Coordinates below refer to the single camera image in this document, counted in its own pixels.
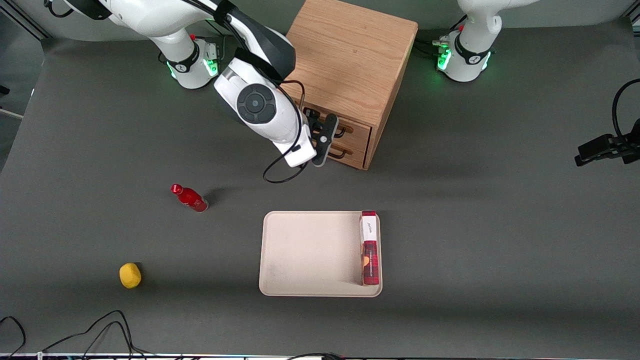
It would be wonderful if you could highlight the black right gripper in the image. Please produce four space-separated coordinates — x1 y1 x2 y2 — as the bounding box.
301 107 325 150

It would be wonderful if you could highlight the wooden drawer with black handle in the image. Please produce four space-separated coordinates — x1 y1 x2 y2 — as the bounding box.
294 96 374 152
326 136 370 170

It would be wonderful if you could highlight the wooden drawer cabinet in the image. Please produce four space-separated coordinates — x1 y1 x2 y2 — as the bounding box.
280 0 419 171

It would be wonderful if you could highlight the beige plastic tray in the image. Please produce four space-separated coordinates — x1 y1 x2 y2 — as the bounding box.
258 210 383 298

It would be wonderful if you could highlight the red bottle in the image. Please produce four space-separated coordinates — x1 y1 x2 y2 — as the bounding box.
170 183 209 213

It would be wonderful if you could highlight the red white cookie box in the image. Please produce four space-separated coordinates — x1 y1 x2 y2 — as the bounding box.
360 210 380 286

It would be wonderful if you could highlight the yellow lemon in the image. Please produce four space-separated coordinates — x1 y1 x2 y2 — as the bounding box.
119 262 142 290

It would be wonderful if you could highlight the black left arm wrist cable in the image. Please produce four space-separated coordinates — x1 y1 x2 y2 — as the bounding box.
612 78 640 140

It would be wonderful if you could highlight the black arm wrist cable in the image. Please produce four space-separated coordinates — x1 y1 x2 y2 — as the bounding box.
612 78 640 140
262 79 308 185

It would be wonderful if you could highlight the black right arm wrist cable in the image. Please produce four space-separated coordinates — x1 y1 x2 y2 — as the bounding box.
262 79 308 185

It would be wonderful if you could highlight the black right base cable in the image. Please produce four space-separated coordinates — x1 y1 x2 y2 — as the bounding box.
202 20 236 62

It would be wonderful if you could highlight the black base cable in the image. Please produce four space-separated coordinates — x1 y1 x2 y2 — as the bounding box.
414 14 468 57
202 20 236 62

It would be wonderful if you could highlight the black left base cable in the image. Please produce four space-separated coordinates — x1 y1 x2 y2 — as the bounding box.
414 14 468 57

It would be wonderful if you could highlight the black floor cable bundle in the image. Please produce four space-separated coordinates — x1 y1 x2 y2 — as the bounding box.
40 310 153 359

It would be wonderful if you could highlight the black floor cable loop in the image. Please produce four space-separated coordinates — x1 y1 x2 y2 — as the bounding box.
0 315 27 359

